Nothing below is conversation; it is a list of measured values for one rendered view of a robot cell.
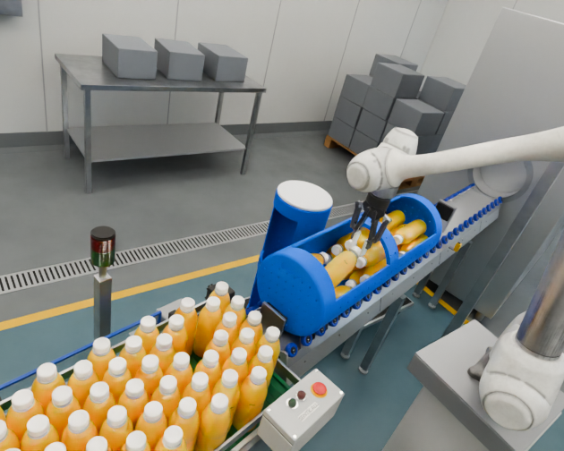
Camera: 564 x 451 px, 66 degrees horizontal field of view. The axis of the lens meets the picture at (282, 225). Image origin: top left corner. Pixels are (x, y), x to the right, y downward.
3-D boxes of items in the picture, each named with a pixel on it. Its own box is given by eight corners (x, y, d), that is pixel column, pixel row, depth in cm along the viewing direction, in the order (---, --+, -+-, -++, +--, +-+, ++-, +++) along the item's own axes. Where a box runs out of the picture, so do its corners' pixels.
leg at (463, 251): (436, 307, 332) (474, 242, 298) (433, 310, 328) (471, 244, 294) (430, 302, 334) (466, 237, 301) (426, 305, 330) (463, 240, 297)
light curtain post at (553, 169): (437, 364, 281) (597, 115, 191) (433, 369, 277) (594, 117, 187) (429, 358, 284) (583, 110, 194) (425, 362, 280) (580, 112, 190)
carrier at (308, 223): (263, 297, 274) (234, 319, 252) (297, 176, 227) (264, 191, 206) (299, 323, 262) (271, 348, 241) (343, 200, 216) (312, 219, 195)
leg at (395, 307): (369, 371, 263) (408, 296, 230) (363, 376, 259) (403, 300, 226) (361, 365, 266) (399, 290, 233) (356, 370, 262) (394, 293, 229)
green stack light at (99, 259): (119, 262, 123) (119, 249, 120) (98, 270, 118) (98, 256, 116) (107, 251, 126) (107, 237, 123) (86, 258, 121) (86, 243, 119)
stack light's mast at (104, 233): (118, 278, 126) (120, 234, 118) (98, 286, 122) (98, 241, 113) (107, 267, 129) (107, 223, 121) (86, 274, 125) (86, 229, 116)
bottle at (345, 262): (307, 284, 144) (343, 249, 152) (321, 299, 143) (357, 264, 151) (312, 277, 138) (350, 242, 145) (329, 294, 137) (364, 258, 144)
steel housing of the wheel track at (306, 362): (483, 242, 301) (508, 200, 283) (271, 426, 151) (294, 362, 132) (447, 222, 315) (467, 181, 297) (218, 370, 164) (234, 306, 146)
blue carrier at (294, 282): (431, 262, 197) (451, 207, 184) (314, 353, 137) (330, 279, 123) (379, 237, 213) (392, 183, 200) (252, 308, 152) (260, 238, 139)
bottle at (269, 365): (244, 412, 122) (258, 370, 112) (235, 391, 126) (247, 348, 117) (267, 404, 125) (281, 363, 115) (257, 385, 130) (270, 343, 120)
